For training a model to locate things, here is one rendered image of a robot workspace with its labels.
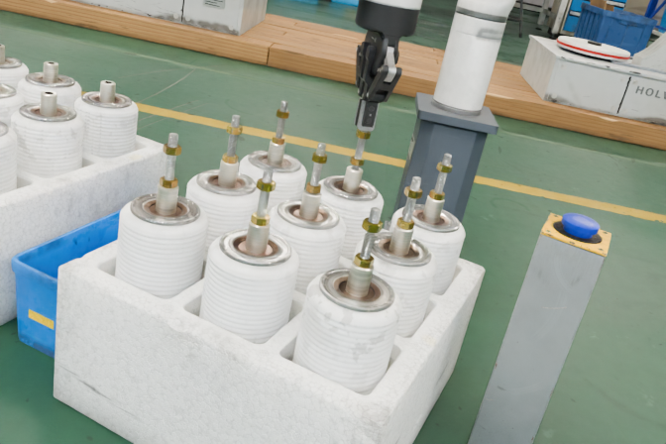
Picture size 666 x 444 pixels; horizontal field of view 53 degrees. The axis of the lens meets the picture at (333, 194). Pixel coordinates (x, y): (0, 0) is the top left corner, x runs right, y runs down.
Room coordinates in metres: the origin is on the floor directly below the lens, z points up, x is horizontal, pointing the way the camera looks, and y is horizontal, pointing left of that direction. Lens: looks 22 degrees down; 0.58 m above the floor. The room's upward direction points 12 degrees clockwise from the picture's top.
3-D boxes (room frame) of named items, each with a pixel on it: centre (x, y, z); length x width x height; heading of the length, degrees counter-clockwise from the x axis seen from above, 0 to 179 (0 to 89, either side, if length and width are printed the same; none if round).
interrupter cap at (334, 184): (0.84, -0.02, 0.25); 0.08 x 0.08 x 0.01
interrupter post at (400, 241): (0.68, -0.09, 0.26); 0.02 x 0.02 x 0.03
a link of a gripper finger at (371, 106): (0.82, -0.03, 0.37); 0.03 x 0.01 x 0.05; 17
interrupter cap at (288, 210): (0.72, 0.02, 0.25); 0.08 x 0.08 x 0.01
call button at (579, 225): (0.69, -0.27, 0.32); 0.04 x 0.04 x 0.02
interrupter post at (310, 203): (0.72, 0.02, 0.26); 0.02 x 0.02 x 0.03
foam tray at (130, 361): (0.72, 0.02, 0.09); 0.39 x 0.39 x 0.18; 68
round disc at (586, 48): (2.92, -0.95, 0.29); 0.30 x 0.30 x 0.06
